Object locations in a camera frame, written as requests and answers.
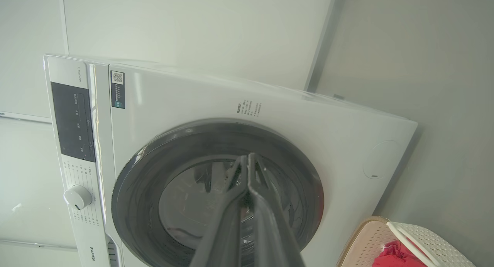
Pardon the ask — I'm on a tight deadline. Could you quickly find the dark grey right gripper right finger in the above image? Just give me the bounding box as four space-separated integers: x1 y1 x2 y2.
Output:
248 153 306 267

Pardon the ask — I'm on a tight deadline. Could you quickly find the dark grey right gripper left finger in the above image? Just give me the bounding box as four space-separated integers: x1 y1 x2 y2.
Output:
189 156 249 267

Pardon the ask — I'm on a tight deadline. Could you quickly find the beige perforated plastic laundry basket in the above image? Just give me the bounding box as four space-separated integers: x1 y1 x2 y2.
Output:
337 216 477 267

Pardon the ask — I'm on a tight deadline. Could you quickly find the round dark washing machine door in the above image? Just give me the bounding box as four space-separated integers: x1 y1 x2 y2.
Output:
111 118 325 267

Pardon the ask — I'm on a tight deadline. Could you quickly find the red shirt with white stripes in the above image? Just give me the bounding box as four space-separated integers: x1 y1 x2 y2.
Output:
371 240 430 267

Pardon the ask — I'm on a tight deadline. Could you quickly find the round white filter cover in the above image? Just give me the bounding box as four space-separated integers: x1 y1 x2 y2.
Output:
362 140 402 180

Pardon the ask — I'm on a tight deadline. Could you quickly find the white front-load washing machine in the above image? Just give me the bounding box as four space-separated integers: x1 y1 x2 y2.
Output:
43 54 419 267

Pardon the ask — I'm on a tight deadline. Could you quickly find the white washing machine dial knob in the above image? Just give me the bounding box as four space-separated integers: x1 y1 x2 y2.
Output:
64 185 93 210

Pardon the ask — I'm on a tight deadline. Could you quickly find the dark QR code sticker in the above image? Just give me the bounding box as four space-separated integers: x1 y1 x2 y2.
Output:
111 71 126 109

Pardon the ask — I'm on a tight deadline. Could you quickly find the black washing machine display panel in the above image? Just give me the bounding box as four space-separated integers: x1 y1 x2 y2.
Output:
51 82 96 163

